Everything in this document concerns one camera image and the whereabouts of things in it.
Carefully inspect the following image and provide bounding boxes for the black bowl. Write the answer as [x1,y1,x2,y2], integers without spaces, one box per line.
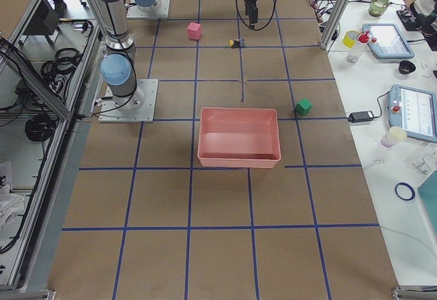
[398,60,416,75]

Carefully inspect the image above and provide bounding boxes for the yellow push button switch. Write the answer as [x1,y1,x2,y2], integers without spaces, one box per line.
[229,38,245,49]

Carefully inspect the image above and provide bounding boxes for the pink plastic bin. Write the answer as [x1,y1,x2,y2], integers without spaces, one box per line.
[197,107,281,169]

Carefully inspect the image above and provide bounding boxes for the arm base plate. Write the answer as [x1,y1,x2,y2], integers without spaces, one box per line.
[98,79,158,123]
[126,0,171,20]

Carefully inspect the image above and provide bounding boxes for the red cap squeeze bottle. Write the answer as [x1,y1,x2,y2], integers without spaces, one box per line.
[346,30,371,64]

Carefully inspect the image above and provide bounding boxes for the green cube near bin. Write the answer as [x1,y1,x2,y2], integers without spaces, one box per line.
[294,98,313,115]

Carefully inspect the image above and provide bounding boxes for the person in white shirt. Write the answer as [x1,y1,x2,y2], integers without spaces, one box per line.
[404,0,436,35]

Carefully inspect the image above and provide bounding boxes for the aluminium frame post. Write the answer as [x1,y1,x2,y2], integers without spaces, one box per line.
[319,0,349,49]

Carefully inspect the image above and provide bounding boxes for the blue tape roll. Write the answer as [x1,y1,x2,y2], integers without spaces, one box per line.
[394,182,416,202]

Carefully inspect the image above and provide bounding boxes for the yellow tape roll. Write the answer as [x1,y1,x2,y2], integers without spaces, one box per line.
[342,30,360,49]

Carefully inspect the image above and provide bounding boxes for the white plastic cup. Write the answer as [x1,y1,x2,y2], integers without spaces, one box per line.
[381,126,407,148]

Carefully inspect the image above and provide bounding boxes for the pink cube near bases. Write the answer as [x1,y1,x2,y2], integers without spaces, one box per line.
[186,23,202,40]

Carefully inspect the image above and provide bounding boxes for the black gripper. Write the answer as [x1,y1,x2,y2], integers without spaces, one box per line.
[246,1,258,24]

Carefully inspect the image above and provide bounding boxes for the teach pendant far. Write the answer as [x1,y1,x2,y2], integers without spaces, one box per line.
[361,23,414,59]

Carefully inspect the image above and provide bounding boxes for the teach pendant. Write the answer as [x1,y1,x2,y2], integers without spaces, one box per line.
[388,84,436,143]
[361,23,414,59]

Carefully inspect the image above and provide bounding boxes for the teach pendant near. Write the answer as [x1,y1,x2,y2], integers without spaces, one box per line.
[388,84,436,143]

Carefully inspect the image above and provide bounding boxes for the black power adapter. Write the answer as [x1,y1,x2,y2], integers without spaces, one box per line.
[348,111,375,123]

